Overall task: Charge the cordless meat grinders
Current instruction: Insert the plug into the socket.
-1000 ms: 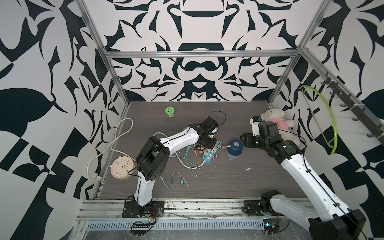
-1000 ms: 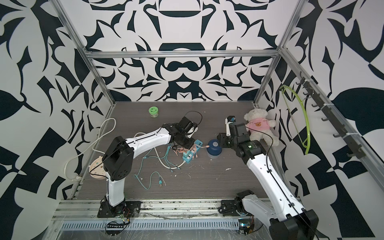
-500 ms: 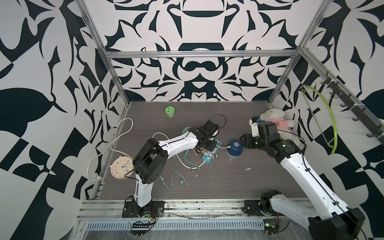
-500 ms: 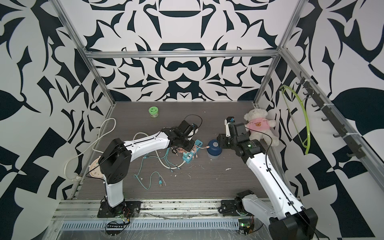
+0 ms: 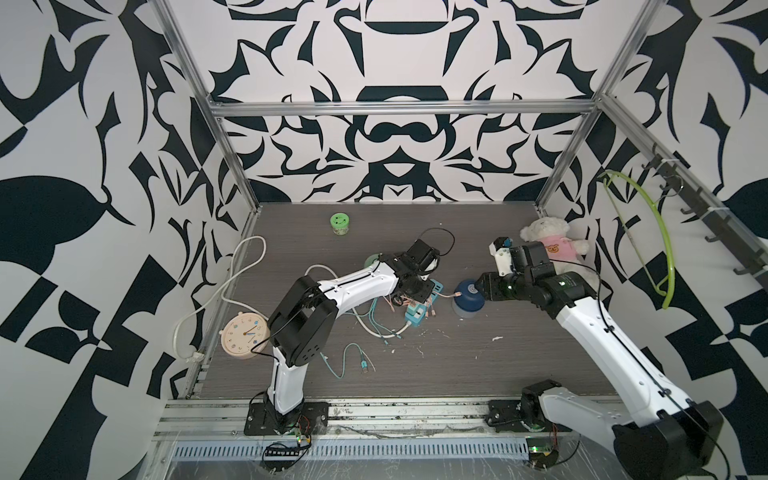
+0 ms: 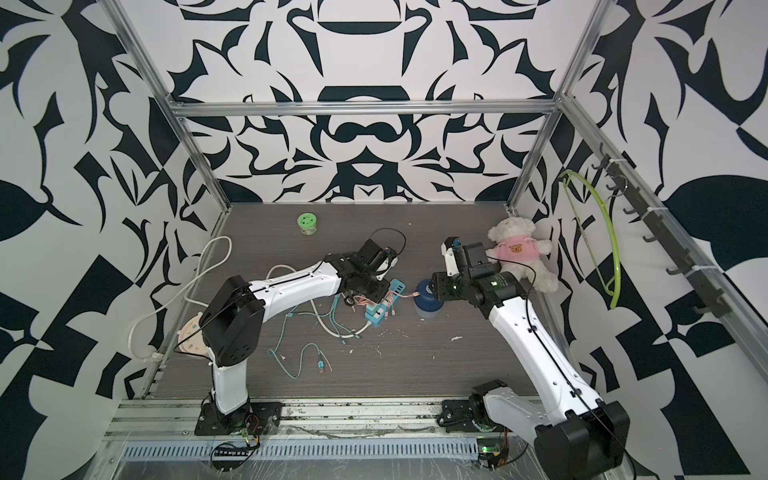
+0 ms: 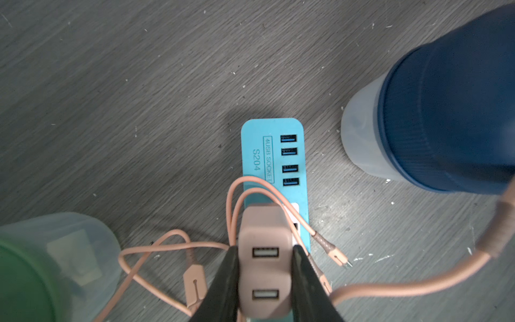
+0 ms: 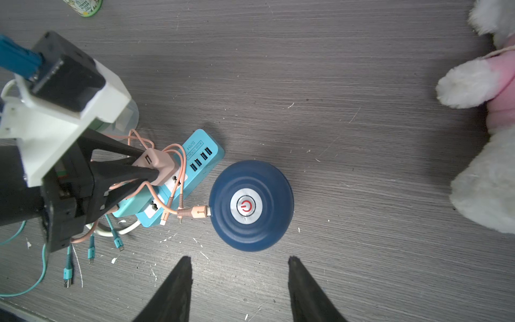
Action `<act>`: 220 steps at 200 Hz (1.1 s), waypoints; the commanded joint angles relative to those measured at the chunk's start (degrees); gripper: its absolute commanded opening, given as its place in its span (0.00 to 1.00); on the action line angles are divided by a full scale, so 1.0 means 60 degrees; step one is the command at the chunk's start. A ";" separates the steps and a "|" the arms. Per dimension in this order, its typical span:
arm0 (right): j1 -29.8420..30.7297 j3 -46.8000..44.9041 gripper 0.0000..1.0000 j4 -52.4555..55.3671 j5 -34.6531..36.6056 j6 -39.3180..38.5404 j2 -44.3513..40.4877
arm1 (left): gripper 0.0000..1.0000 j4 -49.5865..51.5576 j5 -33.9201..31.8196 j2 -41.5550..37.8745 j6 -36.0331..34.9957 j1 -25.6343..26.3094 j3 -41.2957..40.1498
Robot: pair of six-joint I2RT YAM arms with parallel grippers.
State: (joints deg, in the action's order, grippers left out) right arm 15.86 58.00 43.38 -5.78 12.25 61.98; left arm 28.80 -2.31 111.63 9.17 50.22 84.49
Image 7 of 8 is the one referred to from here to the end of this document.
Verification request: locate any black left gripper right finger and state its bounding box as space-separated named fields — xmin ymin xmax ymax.
xmin=291 ymin=246 xmax=344 ymax=322

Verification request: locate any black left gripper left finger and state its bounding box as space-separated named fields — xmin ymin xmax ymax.
xmin=189 ymin=246 xmax=240 ymax=322

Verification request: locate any pink charger plug cube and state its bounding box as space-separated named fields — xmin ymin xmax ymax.
xmin=237 ymin=204 xmax=293 ymax=319

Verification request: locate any pink multi-head charging cable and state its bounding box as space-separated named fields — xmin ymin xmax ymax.
xmin=92 ymin=174 xmax=515 ymax=322

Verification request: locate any light green meat grinder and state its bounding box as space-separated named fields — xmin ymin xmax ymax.
xmin=1 ymin=212 xmax=122 ymax=321

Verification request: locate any teal power strip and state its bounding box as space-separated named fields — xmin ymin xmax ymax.
xmin=240 ymin=117 xmax=311 ymax=322

